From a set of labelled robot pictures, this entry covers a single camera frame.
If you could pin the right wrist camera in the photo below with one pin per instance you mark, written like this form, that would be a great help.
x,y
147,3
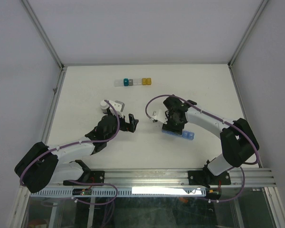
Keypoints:
x,y
159,116

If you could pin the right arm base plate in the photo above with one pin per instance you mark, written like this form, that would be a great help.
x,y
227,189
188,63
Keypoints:
x,y
207,179

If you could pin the blue weekly pill organizer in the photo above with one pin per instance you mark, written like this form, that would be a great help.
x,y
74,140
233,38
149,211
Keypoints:
x,y
184,134

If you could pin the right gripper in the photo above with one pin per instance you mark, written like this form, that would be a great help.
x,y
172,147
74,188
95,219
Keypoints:
x,y
169,127

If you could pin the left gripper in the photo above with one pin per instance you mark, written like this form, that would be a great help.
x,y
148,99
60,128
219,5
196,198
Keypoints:
x,y
128,127

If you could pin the left aluminium frame post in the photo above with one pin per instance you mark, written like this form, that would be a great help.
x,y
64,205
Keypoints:
x,y
42,33

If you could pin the white cap pill bottle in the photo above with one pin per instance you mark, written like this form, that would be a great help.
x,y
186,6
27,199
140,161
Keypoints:
x,y
104,106

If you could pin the aluminium front rail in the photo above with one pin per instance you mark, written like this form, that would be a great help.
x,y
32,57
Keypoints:
x,y
250,177

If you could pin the right aluminium frame post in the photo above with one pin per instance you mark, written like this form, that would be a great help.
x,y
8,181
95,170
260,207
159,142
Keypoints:
x,y
248,30

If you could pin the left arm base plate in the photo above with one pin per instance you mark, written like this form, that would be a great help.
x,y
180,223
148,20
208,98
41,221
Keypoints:
x,y
88,177

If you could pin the grey slotted cable duct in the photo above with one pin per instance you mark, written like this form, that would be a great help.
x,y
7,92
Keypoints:
x,y
120,192

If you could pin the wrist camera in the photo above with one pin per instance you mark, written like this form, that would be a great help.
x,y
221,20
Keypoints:
x,y
118,106
159,116

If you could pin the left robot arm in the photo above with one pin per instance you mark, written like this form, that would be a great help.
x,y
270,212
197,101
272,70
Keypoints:
x,y
43,165

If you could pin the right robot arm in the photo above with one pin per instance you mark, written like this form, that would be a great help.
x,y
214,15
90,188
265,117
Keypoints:
x,y
238,143

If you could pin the aluminium frame post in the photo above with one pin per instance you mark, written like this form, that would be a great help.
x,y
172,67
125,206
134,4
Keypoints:
x,y
248,30
42,33

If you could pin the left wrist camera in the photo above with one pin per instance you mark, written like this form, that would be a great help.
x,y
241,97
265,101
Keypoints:
x,y
118,106

